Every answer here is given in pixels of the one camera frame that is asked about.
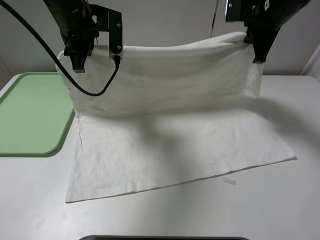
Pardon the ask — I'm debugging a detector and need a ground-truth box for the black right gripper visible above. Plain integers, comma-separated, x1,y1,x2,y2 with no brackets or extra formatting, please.
243,0,285,64

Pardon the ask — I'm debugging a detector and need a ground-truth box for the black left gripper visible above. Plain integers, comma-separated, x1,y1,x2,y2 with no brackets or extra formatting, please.
58,0,99,73

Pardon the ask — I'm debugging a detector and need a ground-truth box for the white short sleeve shirt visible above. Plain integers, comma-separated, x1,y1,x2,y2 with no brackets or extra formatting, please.
62,32,296,203

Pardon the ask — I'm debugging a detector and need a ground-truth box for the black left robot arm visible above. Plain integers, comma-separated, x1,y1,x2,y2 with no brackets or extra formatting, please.
44,0,99,73

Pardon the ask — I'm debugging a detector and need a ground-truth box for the green plastic tray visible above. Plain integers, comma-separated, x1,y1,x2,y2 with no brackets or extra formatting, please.
0,72,75,157

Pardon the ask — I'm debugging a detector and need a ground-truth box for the clear tape marker near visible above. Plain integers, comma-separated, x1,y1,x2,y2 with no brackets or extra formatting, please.
222,177,237,185

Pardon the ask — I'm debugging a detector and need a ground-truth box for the black left camera cable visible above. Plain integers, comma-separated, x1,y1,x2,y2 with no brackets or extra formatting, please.
0,0,122,97

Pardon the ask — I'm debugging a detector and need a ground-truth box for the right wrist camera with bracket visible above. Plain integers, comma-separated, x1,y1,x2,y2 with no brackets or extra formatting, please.
225,0,254,22

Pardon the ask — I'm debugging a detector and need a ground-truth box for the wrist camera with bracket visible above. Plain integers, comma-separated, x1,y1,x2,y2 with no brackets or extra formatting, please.
89,4,124,59
225,0,254,22

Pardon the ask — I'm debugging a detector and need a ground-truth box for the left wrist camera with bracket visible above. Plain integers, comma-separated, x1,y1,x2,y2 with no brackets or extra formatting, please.
89,4,124,59

